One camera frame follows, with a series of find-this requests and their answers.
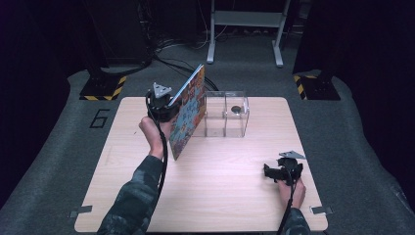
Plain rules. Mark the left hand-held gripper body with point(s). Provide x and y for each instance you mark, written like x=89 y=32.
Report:
x=160 y=106

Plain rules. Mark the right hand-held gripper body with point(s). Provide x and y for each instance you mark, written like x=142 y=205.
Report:
x=289 y=167

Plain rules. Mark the colourful picture book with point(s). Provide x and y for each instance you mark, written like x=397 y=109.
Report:
x=189 y=111

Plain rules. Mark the clear acrylic compartment box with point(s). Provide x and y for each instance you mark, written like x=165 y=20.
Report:
x=226 y=114

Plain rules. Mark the person's right hand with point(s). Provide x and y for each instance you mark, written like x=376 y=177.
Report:
x=293 y=194

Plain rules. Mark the person's left hand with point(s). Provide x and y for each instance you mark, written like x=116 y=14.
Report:
x=152 y=133

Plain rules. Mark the black base with hazard tape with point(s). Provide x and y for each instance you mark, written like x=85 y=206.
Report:
x=315 y=86
x=103 y=87

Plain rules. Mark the dark round disc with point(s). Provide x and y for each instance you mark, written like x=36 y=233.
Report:
x=235 y=109

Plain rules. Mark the white metal stand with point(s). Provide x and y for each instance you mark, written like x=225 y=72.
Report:
x=248 y=29

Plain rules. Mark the grey metal table bracket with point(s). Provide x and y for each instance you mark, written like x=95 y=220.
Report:
x=80 y=211
x=321 y=210

